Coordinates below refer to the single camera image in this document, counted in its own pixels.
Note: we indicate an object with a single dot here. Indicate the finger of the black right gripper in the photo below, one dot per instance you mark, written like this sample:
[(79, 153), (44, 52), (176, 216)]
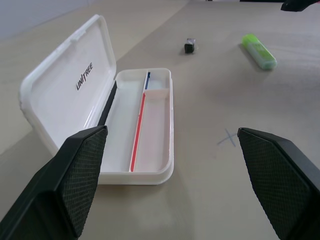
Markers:
[(300, 5)]

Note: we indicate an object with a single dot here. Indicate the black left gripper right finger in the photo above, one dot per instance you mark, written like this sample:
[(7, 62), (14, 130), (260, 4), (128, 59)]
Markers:
[(280, 187)]

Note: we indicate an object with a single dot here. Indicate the green highlighter pen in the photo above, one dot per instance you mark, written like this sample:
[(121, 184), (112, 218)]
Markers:
[(260, 52)]

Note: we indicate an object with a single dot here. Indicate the small black eraser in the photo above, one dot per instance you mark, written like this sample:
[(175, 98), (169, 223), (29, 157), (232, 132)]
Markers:
[(189, 47)]

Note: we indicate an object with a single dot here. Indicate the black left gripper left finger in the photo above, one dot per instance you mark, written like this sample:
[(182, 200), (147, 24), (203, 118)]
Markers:
[(62, 190)]

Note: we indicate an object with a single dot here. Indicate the white open pencil case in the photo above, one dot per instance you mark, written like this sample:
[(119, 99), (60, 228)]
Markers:
[(155, 125)]

